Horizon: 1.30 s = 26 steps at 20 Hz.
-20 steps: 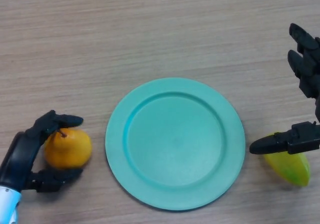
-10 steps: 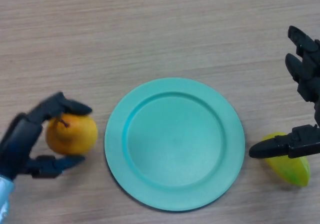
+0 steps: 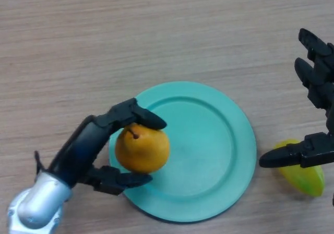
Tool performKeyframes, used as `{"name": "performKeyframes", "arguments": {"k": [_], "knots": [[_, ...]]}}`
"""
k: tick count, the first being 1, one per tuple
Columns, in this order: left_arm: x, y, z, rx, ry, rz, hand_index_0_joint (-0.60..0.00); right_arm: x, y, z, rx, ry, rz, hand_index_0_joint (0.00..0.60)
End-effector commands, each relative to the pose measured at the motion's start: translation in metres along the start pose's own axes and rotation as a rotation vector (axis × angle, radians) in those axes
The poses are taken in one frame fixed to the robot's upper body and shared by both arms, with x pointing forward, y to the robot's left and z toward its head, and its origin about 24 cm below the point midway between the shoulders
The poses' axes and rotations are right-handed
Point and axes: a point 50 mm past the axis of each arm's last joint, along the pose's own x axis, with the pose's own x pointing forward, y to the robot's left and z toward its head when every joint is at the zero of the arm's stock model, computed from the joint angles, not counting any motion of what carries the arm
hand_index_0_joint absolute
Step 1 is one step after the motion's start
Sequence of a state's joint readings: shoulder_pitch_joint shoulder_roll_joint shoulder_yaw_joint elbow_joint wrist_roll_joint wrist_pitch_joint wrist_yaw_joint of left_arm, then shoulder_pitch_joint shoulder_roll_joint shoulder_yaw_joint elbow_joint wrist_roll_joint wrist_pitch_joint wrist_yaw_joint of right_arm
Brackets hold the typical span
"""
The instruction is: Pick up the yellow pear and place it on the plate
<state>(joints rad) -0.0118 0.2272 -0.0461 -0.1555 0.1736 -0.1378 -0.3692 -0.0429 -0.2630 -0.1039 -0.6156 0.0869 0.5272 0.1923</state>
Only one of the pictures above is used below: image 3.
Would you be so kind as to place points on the yellow-green starfruit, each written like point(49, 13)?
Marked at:
point(305, 179)

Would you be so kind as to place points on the yellow pear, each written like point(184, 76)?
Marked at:
point(143, 150)

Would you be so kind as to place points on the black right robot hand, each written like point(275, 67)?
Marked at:
point(317, 150)

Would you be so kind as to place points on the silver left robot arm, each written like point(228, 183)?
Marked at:
point(39, 205)

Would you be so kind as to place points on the green round plate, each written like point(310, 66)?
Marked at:
point(206, 150)

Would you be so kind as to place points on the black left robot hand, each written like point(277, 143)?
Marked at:
point(81, 150)

